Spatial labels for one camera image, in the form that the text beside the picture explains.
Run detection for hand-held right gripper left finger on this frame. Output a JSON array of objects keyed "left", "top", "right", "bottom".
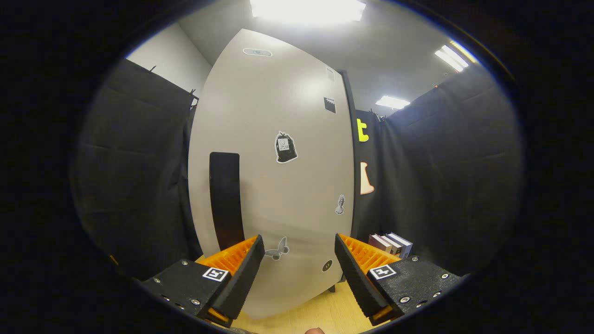
[{"left": 142, "top": 234, "right": 265, "bottom": 328}]

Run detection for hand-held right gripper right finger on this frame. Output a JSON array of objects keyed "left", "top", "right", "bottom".
[{"left": 334, "top": 233, "right": 462, "bottom": 326}]

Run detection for black door handle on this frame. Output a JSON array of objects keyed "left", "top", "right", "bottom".
[{"left": 209, "top": 152, "right": 245, "bottom": 251}]

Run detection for grey cabinet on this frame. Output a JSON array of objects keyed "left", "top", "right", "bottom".
[{"left": 332, "top": 70, "right": 362, "bottom": 294}]

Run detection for white cabinet door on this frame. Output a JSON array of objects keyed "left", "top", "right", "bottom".
[{"left": 188, "top": 29, "right": 355, "bottom": 320}]

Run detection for grey blue book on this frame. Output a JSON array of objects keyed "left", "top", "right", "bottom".
[{"left": 387, "top": 232, "right": 413, "bottom": 259}]

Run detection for black backdrop cloth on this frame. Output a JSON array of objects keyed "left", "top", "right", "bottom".
[{"left": 70, "top": 58, "right": 525, "bottom": 281}]

